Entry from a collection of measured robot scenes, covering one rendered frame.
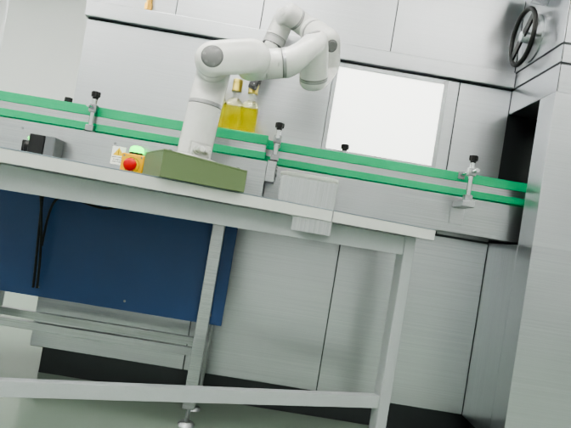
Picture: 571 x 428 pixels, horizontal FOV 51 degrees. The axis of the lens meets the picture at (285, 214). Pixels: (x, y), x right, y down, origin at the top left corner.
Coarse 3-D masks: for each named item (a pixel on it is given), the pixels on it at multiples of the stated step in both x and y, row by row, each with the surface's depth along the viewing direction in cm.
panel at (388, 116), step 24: (360, 72) 221; (336, 96) 221; (360, 96) 221; (384, 96) 221; (408, 96) 221; (432, 96) 221; (336, 120) 220; (360, 120) 221; (384, 120) 221; (408, 120) 221; (432, 120) 221; (336, 144) 220; (360, 144) 220; (384, 144) 221; (408, 144) 221; (432, 144) 221
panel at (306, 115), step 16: (272, 80) 220; (288, 80) 220; (432, 80) 221; (240, 96) 220; (272, 96) 220; (288, 96) 220; (304, 96) 220; (320, 96) 220; (272, 112) 220; (288, 112) 220; (304, 112) 220; (320, 112) 220; (256, 128) 219; (272, 128) 219; (288, 128) 220; (304, 128) 220; (320, 128) 220; (304, 144) 220; (320, 144) 220; (400, 160) 220; (432, 160) 220
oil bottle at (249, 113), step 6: (246, 102) 205; (252, 102) 205; (246, 108) 204; (252, 108) 204; (240, 114) 205; (246, 114) 204; (252, 114) 204; (240, 120) 204; (246, 120) 204; (252, 120) 204; (240, 126) 204; (246, 126) 204; (252, 126) 204; (252, 132) 204
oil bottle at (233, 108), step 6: (228, 102) 205; (234, 102) 205; (240, 102) 205; (228, 108) 204; (234, 108) 204; (240, 108) 205; (228, 114) 204; (234, 114) 204; (228, 120) 204; (234, 120) 204; (222, 126) 205; (228, 126) 204; (234, 126) 204
